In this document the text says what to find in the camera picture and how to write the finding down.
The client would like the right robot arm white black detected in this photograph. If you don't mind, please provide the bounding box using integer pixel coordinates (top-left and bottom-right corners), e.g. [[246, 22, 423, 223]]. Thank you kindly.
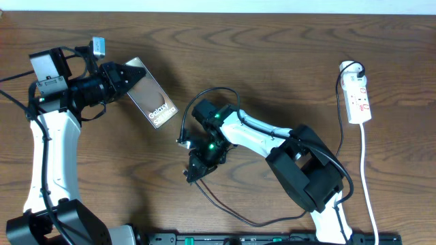
[[178, 99, 353, 244]]

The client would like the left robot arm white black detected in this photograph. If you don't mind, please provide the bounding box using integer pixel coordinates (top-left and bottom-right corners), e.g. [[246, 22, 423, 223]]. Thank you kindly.
[[6, 46, 147, 244]]

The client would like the white power strip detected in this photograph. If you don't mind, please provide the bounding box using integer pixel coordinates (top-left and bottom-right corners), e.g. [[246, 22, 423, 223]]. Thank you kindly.
[[339, 61, 372, 125]]

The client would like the white power strip cord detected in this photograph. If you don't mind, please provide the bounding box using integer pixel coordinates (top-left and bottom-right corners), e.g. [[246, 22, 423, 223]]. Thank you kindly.
[[359, 122, 380, 245]]

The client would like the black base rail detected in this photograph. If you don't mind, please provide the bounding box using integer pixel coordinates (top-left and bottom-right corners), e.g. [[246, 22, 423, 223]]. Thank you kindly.
[[145, 233, 403, 245]]

